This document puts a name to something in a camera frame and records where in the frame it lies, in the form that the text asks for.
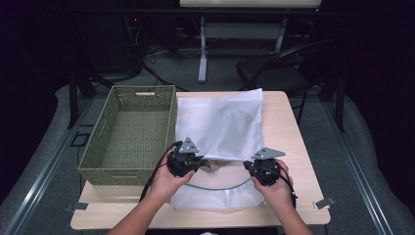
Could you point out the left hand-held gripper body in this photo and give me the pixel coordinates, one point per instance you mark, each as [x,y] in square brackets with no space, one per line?
[182,163]

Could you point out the black metal stand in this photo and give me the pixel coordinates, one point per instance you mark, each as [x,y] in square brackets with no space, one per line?
[341,104]
[73,98]

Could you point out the white frame desk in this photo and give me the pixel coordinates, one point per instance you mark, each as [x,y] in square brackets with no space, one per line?
[203,58]

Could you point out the green woven basket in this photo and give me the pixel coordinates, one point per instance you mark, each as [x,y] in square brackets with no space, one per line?
[137,137]

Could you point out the person's right hand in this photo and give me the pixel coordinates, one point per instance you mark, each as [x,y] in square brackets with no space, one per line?
[279,194]

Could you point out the aluminium floor rail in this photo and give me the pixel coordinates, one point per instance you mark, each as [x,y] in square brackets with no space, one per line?
[42,173]
[359,169]

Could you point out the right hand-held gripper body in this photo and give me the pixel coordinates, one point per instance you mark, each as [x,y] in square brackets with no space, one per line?
[267,171]

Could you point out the person's left hand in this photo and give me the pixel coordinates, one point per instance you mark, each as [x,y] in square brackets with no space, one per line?
[166,186]

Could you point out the dark computer tower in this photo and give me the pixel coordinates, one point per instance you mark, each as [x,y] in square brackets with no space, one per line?
[111,45]

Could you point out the grey metal table clip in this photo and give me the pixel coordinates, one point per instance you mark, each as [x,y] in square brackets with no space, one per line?
[76,206]
[324,203]

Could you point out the black folding chair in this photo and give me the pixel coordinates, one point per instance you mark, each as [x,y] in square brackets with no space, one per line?
[270,71]

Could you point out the white mesh laundry bag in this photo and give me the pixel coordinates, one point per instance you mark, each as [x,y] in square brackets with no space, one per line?
[221,127]

